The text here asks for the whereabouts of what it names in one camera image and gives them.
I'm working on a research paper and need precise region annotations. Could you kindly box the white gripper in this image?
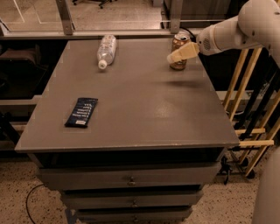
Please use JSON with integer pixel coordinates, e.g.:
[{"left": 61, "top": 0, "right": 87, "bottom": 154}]
[{"left": 167, "top": 24, "right": 221, "bottom": 64}]

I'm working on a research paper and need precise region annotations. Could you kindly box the orange soda can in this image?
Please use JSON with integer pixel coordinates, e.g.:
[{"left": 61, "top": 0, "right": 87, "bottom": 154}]
[{"left": 170, "top": 31, "right": 191, "bottom": 71}]

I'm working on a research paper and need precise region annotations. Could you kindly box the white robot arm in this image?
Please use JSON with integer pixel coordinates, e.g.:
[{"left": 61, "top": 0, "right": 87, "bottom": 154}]
[{"left": 167, "top": 0, "right": 280, "bottom": 224}]

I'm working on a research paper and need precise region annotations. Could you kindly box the dark blue rxbar wrapper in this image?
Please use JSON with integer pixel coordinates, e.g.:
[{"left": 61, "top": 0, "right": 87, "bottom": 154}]
[{"left": 65, "top": 98, "right": 98, "bottom": 129}]

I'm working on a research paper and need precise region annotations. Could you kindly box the wooden folding rack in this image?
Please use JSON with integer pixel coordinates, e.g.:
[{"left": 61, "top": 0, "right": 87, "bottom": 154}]
[{"left": 223, "top": 45, "right": 280, "bottom": 179}]

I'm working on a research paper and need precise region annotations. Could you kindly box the clear plastic water bottle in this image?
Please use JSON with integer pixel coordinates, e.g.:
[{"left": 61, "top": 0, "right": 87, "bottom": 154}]
[{"left": 97, "top": 35, "right": 117, "bottom": 70}]

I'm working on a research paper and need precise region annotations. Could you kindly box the grey drawer cabinet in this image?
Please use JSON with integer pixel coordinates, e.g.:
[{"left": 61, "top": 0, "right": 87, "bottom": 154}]
[{"left": 14, "top": 38, "right": 241, "bottom": 224}]

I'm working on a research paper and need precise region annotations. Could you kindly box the office chair base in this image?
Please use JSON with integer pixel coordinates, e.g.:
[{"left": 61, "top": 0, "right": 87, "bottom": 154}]
[{"left": 71, "top": 0, "right": 117, "bottom": 9}]

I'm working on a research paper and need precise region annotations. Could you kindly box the metal window railing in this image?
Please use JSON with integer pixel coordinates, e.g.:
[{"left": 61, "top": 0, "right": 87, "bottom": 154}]
[{"left": 0, "top": 0, "right": 248, "bottom": 39}]

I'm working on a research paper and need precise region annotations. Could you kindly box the middle grey drawer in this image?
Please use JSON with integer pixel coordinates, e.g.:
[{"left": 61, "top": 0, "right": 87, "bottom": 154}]
[{"left": 62, "top": 191, "right": 203, "bottom": 209}]

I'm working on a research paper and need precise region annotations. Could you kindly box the grey drawer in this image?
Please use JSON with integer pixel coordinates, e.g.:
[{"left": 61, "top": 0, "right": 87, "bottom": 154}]
[
  {"left": 62, "top": 191, "right": 203, "bottom": 209},
  {"left": 38, "top": 162, "right": 221, "bottom": 191},
  {"left": 77, "top": 207, "right": 192, "bottom": 223}
]

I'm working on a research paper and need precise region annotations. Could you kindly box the bottom grey drawer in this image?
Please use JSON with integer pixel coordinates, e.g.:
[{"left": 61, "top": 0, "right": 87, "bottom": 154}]
[{"left": 77, "top": 207, "right": 192, "bottom": 223}]

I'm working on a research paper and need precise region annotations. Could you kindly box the top grey drawer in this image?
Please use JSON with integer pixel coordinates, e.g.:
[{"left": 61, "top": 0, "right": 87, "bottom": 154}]
[{"left": 38, "top": 162, "right": 221, "bottom": 191}]

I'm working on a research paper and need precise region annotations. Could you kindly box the black floor cable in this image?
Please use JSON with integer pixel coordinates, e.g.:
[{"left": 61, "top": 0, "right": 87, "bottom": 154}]
[{"left": 24, "top": 183, "right": 46, "bottom": 224}]

